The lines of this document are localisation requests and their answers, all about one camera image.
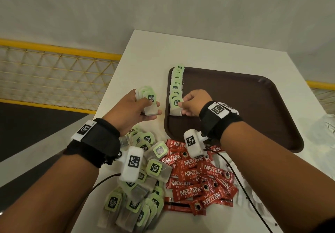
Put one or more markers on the person's left hand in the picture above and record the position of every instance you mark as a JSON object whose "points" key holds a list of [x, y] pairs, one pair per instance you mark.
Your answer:
{"points": [[125, 115]]}

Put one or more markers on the person's right hand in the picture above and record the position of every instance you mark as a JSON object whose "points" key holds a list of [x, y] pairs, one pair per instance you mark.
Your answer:
{"points": [[196, 101]]}

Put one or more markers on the green tagged tea bag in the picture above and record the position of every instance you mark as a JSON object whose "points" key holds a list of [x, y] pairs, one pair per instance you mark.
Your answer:
{"points": [[176, 107]]}

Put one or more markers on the row of tea bags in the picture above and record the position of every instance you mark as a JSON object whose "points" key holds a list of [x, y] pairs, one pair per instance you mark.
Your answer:
{"points": [[176, 83]]}

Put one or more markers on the handful of tea bags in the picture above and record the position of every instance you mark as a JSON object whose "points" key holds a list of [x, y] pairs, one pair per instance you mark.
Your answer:
{"points": [[149, 96]]}

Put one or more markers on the brown tray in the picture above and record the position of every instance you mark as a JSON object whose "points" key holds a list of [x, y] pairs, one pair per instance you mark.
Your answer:
{"points": [[248, 109]]}

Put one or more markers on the pile of red Nescafe sachets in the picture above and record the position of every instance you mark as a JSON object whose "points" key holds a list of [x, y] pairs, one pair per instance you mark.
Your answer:
{"points": [[199, 175]]}

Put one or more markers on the pile of green tea bags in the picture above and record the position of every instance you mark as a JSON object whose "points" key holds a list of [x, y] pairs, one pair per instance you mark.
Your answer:
{"points": [[136, 201]]}

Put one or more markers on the pile of white sugar sachets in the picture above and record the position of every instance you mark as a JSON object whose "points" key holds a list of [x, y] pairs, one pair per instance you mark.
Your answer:
{"points": [[248, 201]]}

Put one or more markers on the person's left forearm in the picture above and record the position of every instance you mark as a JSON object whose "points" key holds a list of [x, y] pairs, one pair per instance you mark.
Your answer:
{"points": [[47, 198]]}

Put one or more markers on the person's right forearm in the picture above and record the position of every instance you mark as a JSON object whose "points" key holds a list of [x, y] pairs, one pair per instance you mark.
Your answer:
{"points": [[274, 183]]}

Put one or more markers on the black right wristband with markers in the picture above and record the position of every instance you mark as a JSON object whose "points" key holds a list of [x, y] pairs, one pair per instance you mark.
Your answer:
{"points": [[222, 122]]}

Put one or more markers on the black wristband with markers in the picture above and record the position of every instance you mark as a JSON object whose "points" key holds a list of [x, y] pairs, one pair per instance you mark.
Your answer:
{"points": [[222, 122], [96, 141]]}

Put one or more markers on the black left wristband with markers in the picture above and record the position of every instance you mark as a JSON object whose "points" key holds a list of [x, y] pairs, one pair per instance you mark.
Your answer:
{"points": [[96, 141]]}

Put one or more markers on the yellow mesh railing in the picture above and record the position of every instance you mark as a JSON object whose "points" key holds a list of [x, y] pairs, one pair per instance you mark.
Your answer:
{"points": [[52, 78], [322, 84]]}

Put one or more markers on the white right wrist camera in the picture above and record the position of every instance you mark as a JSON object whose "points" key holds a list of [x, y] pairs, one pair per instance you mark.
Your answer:
{"points": [[193, 143]]}

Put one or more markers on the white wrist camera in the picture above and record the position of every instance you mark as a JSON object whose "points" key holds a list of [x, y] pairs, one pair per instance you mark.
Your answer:
{"points": [[132, 162], [193, 143]]}

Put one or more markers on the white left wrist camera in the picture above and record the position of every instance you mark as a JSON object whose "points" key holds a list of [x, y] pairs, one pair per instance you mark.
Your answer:
{"points": [[132, 162]]}

